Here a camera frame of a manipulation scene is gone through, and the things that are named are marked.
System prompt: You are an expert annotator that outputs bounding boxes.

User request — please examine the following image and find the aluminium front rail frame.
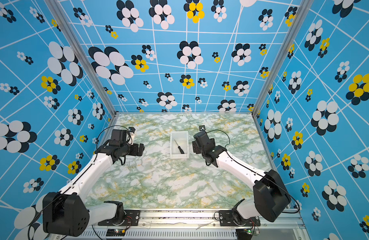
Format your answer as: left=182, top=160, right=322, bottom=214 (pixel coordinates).
left=77, top=209, right=310, bottom=240

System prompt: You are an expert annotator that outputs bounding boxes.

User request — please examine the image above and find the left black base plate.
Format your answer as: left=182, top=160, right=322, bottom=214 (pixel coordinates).
left=98, top=209, right=140, bottom=227

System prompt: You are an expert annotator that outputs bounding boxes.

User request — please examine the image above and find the white plastic bin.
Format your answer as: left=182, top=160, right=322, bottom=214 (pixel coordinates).
left=169, top=131, right=190, bottom=159

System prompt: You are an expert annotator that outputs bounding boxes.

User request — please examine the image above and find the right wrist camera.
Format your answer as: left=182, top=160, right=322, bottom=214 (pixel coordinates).
left=199, top=125, right=206, bottom=132

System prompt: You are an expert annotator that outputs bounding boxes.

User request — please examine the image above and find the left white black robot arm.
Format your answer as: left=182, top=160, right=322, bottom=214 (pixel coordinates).
left=42, top=126, right=144, bottom=240

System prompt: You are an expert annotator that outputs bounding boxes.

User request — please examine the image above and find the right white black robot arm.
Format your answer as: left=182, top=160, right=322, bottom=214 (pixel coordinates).
left=192, top=131, right=292, bottom=225

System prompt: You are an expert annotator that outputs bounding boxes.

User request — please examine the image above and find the black handled screwdriver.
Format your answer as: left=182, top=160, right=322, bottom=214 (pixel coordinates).
left=174, top=140, right=185, bottom=155

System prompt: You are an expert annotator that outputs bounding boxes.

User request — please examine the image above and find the aluminium corner post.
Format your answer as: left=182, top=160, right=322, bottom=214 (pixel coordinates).
left=252, top=0, right=314, bottom=117
left=44, top=1, right=116, bottom=118

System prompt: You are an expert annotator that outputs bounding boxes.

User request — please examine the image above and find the left aluminium corner post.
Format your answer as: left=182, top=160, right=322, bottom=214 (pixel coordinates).
left=44, top=1, right=116, bottom=118

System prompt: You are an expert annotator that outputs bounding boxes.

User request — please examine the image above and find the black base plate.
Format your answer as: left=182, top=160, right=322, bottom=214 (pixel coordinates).
left=216, top=210, right=261, bottom=228
left=98, top=209, right=140, bottom=227

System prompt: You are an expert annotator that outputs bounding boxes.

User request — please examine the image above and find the right circuit board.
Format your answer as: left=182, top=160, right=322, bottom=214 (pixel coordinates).
left=236, top=229, right=253, bottom=240

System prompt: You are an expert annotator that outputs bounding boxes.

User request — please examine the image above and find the left circuit board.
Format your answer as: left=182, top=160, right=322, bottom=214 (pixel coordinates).
left=106, top=229, right=126, bottom=238

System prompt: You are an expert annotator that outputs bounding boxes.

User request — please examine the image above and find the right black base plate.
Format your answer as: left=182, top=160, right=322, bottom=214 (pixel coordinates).
left=216, top=210, right=261, bottom=228

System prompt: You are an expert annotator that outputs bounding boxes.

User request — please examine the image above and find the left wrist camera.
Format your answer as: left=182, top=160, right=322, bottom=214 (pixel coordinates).
left=128, top=127, right=135, bottom=134

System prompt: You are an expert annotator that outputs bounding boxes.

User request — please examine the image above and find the circuit board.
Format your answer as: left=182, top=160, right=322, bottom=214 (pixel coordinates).
left=236, top=229, right=253, bottom=240
left=106, top=229, right=126, bottom=238

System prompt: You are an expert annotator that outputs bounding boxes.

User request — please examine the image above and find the right aluminium corner post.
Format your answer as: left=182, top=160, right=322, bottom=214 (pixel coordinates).
left=252, top=0, right=314, bottom=117

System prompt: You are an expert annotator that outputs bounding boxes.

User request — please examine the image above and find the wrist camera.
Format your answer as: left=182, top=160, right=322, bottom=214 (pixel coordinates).
left=128, top=127, right=135, bottom=134
left=199, top=125, right=206, bottom=132

